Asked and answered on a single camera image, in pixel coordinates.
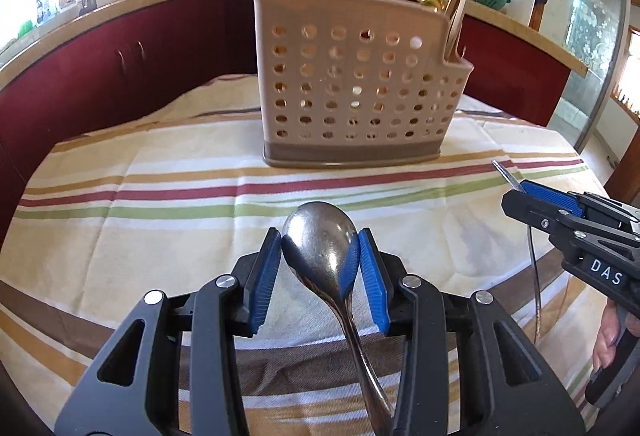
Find silver spoon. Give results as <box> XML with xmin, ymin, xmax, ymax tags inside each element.
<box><xmin>281</xmin><ymin>201</ymin><xmax>396</xmax><ymax>436</ymax></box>

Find beige perforated utensil holder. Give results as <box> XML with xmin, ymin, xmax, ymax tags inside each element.
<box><xmin>251</xmin><ymin>0</ymin><xmax>473</xmax><ymax>168</ymax></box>

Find person's right hand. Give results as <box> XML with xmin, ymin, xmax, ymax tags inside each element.
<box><xmin>591</xmin><ymin>302</ymin><xmax>625</xmax><ymax>368</ymax></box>

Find glass sliding door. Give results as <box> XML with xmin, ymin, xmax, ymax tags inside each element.
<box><xmin>537</xmin><ymin>0</ymin><xmax>633</xmax><ymax>152</ymax></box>

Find red kitchen cabinets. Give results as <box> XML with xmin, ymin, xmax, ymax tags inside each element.
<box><xmin>0</xmin><ymin>0</ymin><xmax>573</xmax><ymax>237</ymax></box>

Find striped tablecloth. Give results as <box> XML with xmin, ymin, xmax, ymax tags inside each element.
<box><xmin>0</xmin><ymin>73</ymin><xmax>613</xmax><ymax>436</ymax></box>

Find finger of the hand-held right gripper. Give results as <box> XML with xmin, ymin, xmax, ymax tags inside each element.
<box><xmin>519</xmin><ymin>180</ymin><xmax>640</xmax><ymax>235</ymax></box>
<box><xmin>501</xmin><ymin>190</ymin><xmax>602</xmax><ymax>250</ymax></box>

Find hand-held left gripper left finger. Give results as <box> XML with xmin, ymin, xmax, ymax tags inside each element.
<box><xmin>52</xmin><ymin>227</ymin><xmax>283</xmax><ymax>436</ymax></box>

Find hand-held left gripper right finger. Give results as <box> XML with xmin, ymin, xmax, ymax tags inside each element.
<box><xmin>357</xmin><ymin>229</ymin><xmax>587</xmax><ymax>436</ymax></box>

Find clear plastic pitcher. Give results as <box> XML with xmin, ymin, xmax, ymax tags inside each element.
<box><xmin>506</xmin><ymin>0</ymin><xmax>538</xmax><ymax>27</ymax></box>

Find silver fork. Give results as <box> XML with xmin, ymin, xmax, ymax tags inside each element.
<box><xmin>491</xmin><ymin>159</ymin><xmax>547</xmax><ymax>346</ymax></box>

